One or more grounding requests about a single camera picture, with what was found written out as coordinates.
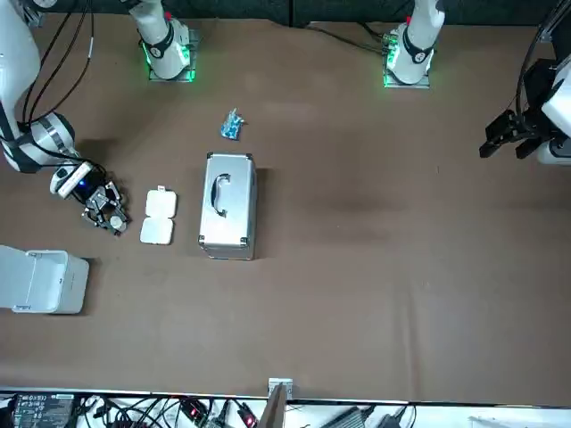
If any black labelled power adapter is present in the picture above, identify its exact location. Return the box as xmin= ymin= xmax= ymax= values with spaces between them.
xmin=11 ymin=392 xmax=75 ymax=428

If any white open pill box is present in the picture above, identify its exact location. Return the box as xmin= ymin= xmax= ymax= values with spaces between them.
xmin=139 ymin=185 xmax=179 ymax=245

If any black base cable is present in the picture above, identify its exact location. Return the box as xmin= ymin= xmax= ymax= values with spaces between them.
xmin=306 ymin=21 xmax=390 ymax=51

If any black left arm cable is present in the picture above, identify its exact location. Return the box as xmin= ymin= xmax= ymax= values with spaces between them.
xmin=515 ymin=0 xmax=567 ymax=118

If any blue and white packet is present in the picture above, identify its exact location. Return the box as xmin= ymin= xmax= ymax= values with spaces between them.
xmin=219 ymin=108 xmax=247 ymax=141

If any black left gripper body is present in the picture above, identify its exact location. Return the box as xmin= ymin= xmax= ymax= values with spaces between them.
xmin=512 ymin=58 xmax=557 ymax=137

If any black cable tangle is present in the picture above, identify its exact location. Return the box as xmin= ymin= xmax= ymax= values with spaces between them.
xmin=73 ymin=391 xmax=269 ymax=428

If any aluminium camera post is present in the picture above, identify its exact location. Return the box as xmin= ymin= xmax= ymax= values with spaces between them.
xmin=261 ymin=377 xmax=294 ymax=428

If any white bin with open lid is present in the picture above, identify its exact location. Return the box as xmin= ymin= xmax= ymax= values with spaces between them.
xmin=0 ymin=244 xmax=90 ymax=316

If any grey power brick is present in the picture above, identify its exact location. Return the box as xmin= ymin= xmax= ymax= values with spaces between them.
xmin=320 ymin=406 xmax=377 ymax=428

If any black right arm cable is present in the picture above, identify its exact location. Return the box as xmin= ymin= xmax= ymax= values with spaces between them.
xmin=17 ymin=0 xmax=97 ymax=130

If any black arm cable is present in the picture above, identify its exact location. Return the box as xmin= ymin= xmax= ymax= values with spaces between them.
xmin=515 ymin=0 xmax=567 ymax=118
xmin=17 ymin=0 xmax=97 ymax=130

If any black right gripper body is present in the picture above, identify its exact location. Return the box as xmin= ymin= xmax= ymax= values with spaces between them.
xmin=70 ymin=171 xmax=112 ymax=209

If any silver aluminium carry case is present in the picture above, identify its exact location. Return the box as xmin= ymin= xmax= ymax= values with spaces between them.
xmin=197 ymin=152 xmax=258 ymax=261

